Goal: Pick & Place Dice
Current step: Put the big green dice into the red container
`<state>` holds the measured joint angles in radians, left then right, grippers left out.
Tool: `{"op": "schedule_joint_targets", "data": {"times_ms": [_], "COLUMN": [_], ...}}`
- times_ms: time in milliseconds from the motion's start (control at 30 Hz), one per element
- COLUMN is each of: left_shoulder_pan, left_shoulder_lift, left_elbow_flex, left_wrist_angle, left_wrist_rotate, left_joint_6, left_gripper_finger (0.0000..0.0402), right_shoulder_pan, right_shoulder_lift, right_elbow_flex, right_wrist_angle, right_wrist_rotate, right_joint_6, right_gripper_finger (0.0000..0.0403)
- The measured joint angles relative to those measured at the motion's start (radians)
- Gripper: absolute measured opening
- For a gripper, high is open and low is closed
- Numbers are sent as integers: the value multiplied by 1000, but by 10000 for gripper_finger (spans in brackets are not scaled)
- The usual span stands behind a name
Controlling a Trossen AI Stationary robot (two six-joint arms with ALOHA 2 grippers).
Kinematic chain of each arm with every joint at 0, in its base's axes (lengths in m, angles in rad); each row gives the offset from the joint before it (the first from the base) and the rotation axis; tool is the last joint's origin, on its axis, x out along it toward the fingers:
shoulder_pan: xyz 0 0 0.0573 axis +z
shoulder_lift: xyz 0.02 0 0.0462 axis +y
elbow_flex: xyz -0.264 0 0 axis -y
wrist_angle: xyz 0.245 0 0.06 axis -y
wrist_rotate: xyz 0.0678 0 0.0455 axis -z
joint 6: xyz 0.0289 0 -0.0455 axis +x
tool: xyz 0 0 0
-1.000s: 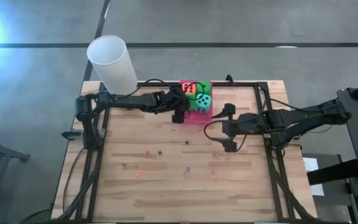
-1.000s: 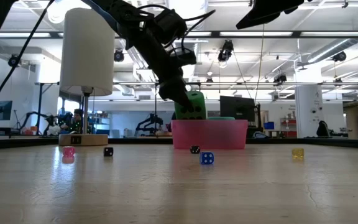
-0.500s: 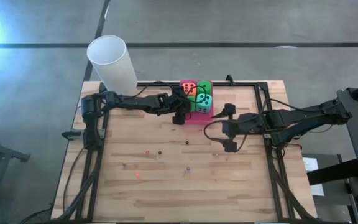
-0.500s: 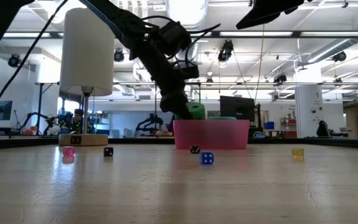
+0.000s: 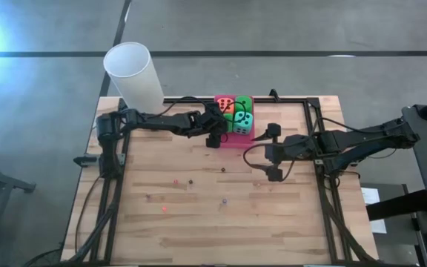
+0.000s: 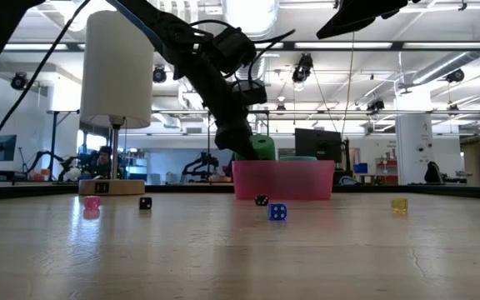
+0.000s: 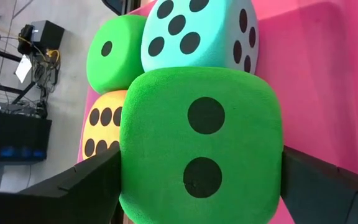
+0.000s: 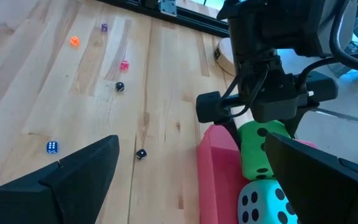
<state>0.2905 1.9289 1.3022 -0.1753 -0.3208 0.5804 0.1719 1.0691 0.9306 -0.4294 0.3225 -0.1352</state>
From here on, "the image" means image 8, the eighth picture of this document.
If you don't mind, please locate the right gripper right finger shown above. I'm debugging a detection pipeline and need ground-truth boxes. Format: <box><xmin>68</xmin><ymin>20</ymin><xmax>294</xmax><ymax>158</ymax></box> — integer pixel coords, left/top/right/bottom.
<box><xmin>264</xmin><ymin>131</ymin><xmax>358</xmax><ymax>224</ymax></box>

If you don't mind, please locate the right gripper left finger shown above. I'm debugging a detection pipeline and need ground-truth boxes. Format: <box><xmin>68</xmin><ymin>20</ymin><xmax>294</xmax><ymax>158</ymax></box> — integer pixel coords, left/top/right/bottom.
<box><xmin>0</xmin><ymin>134</ymin><xmax>121</xmax><ymax>224</ymax></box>

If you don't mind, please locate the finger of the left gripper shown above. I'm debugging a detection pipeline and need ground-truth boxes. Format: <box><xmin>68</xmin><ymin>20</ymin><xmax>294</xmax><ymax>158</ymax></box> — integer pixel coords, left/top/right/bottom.
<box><xmin>220</xmin><ymin>118</ymin><xmax>242</xmax><ymax>147</ymax></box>
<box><xmin>285</xmin><ymin>103</ymin><xmax>315</xmax><ymax>138</ymax></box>

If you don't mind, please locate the large green foam die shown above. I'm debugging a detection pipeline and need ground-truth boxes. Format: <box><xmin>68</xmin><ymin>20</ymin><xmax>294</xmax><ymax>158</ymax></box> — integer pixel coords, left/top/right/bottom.
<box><xmin>237</xmin><ymin>120</ymin><xmax>292</xmax><ymax>182</ymax></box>

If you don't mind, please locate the large teal foam die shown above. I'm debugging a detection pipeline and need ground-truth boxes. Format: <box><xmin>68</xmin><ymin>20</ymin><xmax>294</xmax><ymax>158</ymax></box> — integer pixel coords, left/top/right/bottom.
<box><xmin>237</xmin><ymin>179</ymin><xmax>300</xmax><ymax>224</ymax></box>

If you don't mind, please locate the pink translucent plastic bin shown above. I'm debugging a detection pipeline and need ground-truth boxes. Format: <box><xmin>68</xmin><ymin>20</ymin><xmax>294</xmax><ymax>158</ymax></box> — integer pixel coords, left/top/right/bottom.
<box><xmin>196</xmin><ymin>124</ymin><xmax>319</xmax><ymax>224</ymax></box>

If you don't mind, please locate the small blue die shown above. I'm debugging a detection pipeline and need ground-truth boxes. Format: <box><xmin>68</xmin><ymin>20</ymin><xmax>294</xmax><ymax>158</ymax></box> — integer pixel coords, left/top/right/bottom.
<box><xmin>46</xmin><ymin>141</ymin><xmax>59</xmax><ymax>154</ymax></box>

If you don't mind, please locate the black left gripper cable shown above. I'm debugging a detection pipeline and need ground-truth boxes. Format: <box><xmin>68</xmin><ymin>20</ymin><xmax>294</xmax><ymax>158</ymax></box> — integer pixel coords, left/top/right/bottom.
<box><xmin>296</xmin><ymin>0</ymin><xmax>358</xmax><ymax>91</ymax></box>

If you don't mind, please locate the black aluminium table frame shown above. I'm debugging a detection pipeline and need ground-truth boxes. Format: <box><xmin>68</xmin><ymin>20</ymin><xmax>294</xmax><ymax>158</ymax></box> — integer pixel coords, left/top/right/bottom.
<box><xmin>96</xmin><ymin>0</ymin><xmax>231</xmax><ymax>39</ymax></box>

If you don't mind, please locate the silver frame bracket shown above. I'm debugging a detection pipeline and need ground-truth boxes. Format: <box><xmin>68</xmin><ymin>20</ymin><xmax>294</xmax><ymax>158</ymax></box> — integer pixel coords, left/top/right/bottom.
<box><xmin>158</xmin><ymin>0</ymin><xmax>178</xmax><ymax>17</ymax></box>

